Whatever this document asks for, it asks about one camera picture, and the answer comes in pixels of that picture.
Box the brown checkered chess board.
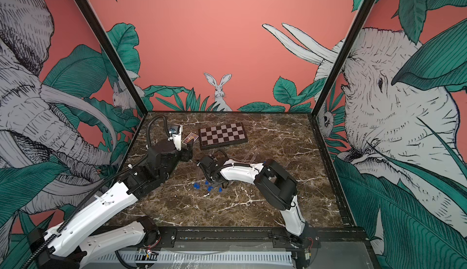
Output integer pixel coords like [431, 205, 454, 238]
[198, 122, 248, 151]

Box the black frame post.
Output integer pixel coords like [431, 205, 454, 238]
[311, 0, 387, 117]
[74, 0, 148, 116]

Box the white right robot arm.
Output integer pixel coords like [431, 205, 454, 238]
[197, 156, 314, 248]

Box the white slotted cable duct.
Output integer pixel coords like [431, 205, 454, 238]
[80, 250, 294, 266]

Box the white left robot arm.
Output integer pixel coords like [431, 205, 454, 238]
[22, 136, 193, 269]

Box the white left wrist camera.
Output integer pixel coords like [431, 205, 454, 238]
[169, 124, 183, 151]

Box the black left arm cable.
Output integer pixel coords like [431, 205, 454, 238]
[21, 114, 172, 269]

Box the black frame post left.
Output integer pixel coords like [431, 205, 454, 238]
[74, 0, 148, 116]

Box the black frame post right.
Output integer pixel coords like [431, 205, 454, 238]
[311, 0, 387, 117]

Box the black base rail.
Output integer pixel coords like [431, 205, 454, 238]
[155, 226, 368, 250]

